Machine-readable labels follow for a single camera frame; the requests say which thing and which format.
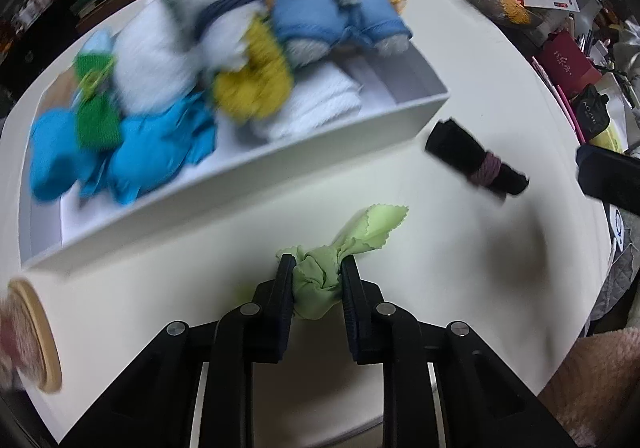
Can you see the light green cloth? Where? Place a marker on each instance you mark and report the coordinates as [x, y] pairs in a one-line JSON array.
[[317, 281]]

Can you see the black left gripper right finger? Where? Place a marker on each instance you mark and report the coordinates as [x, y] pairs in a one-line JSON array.
[[368, 331]]

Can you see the white rolled plush towel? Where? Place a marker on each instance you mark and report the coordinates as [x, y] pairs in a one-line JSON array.
[[156, 63]]

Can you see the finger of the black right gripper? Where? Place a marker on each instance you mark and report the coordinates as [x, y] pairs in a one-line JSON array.
[[609, 177]]

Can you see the glass dome wooden base flowers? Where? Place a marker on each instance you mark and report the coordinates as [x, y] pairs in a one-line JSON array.
[[27, 343]]

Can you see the dark sideboard cabinet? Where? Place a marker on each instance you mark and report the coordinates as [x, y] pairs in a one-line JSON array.
[[52, 32]]

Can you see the red gift box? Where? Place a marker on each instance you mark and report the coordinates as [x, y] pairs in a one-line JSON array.
[[566, 65]]

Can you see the black cloth purple band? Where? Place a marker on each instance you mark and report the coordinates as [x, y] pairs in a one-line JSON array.
[[454, 146]]

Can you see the green ribbon bow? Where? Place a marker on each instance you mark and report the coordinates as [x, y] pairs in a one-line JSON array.
[[96, 112]]

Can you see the white tray under gripper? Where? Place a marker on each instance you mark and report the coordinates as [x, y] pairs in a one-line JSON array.
[[292, 408]]

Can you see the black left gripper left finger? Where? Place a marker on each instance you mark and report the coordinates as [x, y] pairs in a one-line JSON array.
[[276, 306]]

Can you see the white plush bunny denim overalls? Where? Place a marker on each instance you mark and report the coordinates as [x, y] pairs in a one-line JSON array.
[[309, 30]]

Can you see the blue fabric doll clothing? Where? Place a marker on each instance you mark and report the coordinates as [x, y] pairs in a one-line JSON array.
[[154, 148]]

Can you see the white knit rolled towel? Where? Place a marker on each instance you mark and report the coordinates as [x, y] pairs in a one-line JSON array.
[[323, 93]]

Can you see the yellow grey towel bundle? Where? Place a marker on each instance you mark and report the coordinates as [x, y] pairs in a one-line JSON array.
[[239, 54]]

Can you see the white shallow cardboard box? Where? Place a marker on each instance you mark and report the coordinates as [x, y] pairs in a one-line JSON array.
[[399, 97]]

